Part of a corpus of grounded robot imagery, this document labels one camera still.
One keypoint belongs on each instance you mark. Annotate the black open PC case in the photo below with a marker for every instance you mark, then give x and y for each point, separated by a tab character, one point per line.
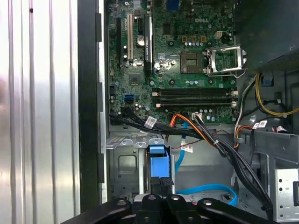
87	93

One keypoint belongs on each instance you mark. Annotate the silver coin battery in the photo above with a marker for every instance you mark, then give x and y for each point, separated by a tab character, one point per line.
140	40

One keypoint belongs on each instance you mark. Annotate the metal locking lever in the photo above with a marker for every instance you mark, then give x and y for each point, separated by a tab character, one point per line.
222	75

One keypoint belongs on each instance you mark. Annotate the white expansion slot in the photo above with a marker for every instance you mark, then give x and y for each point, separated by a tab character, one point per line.
130	37

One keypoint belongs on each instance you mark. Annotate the silver power supply unit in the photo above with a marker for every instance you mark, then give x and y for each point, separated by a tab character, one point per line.
268	28

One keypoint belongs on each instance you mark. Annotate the green motherboard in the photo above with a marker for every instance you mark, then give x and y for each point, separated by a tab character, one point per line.
210	28

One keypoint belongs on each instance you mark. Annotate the CPU socket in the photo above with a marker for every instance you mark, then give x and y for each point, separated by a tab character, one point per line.
191	62

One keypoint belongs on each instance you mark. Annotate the metal disk bay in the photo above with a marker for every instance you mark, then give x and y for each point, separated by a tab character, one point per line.
126	163

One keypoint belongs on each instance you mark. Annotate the black graphics card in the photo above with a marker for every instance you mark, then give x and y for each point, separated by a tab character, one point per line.
148	42

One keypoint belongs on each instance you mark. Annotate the black RAM slot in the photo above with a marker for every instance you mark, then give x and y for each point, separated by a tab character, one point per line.
196	89
196	105
196	100
196	94

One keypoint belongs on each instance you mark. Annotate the metal socket cover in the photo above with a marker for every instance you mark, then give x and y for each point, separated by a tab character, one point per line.
224	49

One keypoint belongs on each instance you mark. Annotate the metal drive cage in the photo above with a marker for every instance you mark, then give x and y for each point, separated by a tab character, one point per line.
287	151

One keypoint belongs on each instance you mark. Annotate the black expansion slot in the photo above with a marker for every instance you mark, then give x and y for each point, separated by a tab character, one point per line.
119	42

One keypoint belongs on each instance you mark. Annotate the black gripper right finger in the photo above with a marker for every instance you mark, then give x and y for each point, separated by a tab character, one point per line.
184	210

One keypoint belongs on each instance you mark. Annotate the blue plastic clip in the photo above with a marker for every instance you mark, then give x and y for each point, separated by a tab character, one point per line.
266	80

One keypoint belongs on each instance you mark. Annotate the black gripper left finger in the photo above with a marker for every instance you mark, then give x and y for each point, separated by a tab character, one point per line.
149	210

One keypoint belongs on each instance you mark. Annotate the hard disk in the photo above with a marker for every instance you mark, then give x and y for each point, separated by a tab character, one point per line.
158	168

